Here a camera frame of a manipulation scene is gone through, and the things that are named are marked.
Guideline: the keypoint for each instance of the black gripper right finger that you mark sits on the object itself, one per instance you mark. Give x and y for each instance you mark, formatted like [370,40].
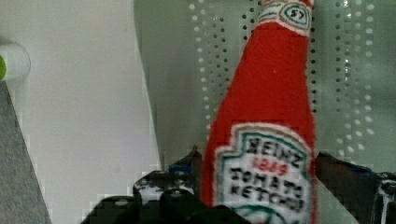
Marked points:
[367,195]

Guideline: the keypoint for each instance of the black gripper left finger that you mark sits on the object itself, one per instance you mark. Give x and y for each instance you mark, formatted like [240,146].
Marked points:
[164,197]

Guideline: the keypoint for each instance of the red plush ketchup bottle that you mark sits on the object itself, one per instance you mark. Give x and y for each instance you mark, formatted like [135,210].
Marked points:
[259,159]

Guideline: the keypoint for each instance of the green oval strainer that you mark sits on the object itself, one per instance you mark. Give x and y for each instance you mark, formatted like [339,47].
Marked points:
[191,48]

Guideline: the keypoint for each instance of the green lime toy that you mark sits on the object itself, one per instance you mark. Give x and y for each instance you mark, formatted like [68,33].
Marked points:
[15,61]

